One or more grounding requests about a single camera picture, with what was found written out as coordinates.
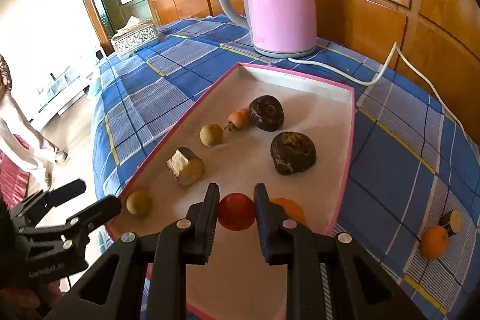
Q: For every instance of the peeled sugarcane piece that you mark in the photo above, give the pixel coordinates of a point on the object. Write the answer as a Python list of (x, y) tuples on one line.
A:
[(185, 166)]

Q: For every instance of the dark-skinned sugarcane piece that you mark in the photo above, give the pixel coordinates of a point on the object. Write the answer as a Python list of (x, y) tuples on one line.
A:
[(452, 222)]

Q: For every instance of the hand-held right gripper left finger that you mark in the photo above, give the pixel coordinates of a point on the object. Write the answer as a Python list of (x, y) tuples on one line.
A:
[(212, 226)]

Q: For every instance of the large orange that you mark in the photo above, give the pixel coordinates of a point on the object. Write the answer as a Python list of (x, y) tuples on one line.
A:
[(434, 243)]

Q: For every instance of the dark brown fruit tan marks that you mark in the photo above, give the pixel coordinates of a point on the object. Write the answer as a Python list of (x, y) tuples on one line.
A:
[(293, 153)]

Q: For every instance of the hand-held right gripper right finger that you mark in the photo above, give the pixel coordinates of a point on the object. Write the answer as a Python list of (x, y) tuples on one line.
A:
[(262, 230)]

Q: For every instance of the dark brown round fruit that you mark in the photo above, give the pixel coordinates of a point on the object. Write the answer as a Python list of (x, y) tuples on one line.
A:
[(266, 113)]

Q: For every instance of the pink-rimmed white box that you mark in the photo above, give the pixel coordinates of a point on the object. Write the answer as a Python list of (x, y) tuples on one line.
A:
[(318, 110)]

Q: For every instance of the round tan fruit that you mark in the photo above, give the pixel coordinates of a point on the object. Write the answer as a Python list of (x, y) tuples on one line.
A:
[(138, 203), (211, 135)]

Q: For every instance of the ornate tissue box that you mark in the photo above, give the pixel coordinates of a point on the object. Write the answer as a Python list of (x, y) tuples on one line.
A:
[(137, 40)]

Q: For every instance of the red patterned cloth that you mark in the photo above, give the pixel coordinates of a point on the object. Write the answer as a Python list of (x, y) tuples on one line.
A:
[(9, 173)]

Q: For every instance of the person's left hand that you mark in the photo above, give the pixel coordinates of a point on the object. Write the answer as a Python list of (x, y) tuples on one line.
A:
[(18, 300)]

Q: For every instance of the small orange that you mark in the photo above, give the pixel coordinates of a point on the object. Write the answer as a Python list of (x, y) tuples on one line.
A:
[(290, 209)]

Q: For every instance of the blue plaid bedsheet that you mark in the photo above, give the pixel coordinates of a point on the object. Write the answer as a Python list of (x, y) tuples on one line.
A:
[(393, 155)]

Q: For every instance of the small orange-red fruit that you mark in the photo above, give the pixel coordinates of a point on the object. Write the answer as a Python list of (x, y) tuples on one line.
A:
[(239, 119)]

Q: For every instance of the red tomato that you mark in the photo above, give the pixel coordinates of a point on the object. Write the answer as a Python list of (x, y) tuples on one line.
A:
[(236, 211)]

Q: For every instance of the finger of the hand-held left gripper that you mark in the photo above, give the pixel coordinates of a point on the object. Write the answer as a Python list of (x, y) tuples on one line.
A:
[(69, 189), (105, 211)]

